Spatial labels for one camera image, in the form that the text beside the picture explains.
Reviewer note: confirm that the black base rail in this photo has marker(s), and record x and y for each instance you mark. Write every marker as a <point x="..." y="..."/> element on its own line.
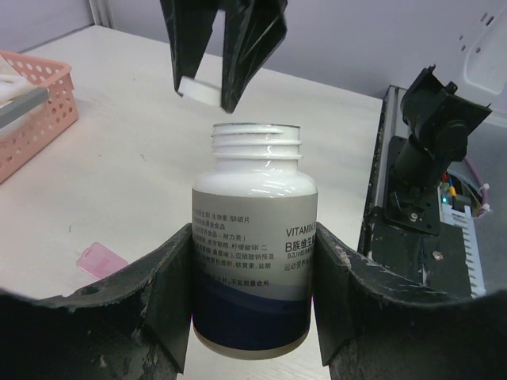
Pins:
<point x="409" y="240"/>

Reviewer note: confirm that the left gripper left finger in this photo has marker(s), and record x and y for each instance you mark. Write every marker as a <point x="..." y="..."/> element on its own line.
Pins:
<point x="133" y="324"/>

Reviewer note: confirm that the pink pill organizer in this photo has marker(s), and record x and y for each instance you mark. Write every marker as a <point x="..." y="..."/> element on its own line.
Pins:
<point x="100" y="262"/>

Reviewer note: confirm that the white cloth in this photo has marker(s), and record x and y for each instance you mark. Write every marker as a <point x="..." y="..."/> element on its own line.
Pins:
<point x="13" y="85"/>

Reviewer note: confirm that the white cable duct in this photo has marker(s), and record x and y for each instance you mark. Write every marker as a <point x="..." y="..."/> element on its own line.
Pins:
<point x="456" y="211"/>

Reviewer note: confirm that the white vitamin bottle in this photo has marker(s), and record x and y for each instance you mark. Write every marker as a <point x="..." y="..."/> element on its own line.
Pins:
<point x="253" y="228"/>

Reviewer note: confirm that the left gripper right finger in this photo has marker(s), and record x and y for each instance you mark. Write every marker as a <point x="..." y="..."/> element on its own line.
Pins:
<point x="375" y="324"/>

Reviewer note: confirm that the white bottle cap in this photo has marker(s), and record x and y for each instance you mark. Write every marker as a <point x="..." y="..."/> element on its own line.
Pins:
<point x="200" y="91"/>

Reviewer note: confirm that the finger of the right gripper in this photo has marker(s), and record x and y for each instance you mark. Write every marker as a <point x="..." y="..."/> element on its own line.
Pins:
<point x="253" y="30"/>
<point x="189" y="28"/>

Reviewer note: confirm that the pink plastic basket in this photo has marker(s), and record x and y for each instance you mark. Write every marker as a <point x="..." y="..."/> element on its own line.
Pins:
<point x="33" y="120"/>

